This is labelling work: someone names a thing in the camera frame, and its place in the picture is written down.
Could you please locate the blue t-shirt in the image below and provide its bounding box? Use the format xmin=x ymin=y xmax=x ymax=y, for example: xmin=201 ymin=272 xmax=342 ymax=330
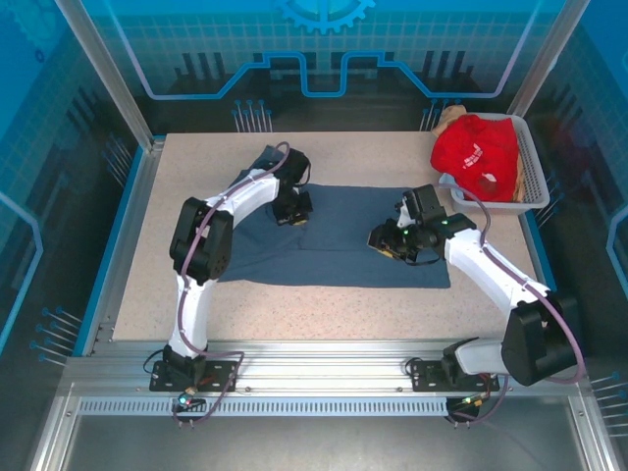
xmin=218 ymin=144 xmax=451 ymax=290

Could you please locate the slotted grey cable duct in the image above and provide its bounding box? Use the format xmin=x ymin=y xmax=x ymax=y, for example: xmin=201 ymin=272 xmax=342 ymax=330
xmin=77 ymin=395 xmax=450 ymax=418

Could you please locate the grey plastic mesh basket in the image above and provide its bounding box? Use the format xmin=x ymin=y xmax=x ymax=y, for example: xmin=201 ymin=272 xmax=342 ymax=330
xmin=438 ymin=113 xmax=551 ymax=216

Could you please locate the aluminium table side rail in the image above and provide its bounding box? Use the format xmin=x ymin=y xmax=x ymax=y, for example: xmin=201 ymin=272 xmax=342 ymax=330
xmin=90 ymin=139 xmax=166 ymax=357

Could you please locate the small LED connector board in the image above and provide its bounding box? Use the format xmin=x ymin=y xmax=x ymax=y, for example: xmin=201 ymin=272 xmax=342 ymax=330
xmin=455 ymin=392 xmax=492 ymax=411
xmin=174 ymin=390 xmax=207 ymax=412

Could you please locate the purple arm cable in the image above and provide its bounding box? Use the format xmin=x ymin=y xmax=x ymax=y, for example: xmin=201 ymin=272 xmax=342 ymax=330
xmin=438 ymin=183 xmax=588 ymax=428
xmin=171 ymin=140 xmax=246 ymax=428

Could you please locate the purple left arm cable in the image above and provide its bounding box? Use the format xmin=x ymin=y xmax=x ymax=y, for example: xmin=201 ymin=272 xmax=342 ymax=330
xmin=171 ymin=140 xmax=246 ymax=428

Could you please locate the aluminium frame post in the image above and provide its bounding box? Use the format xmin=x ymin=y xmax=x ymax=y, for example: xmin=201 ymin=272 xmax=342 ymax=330
xmin=53 ymin=0 xmax=166 ymax=153
xmin=504 ymin=0 xmax=593 ymax=130

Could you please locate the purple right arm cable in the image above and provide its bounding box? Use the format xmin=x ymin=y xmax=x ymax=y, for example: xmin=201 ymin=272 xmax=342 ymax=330
xmin=438 ymin=183 xmax=588 ymax=428

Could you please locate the thin black right gripper cable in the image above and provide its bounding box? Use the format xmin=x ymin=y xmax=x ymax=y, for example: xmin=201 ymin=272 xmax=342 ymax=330
xmin=405 ymin=250 xmax=442 ymax=269

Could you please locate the wide aluminium base rail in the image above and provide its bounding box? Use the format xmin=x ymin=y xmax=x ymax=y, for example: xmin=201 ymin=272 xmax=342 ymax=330
xmin=61 ymin=338 xmax=593 ymax=396

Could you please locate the red t-shirt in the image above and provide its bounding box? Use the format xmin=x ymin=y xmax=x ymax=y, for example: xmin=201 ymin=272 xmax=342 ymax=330
xmin=430 ymin=115 xmax=521 ymax=202

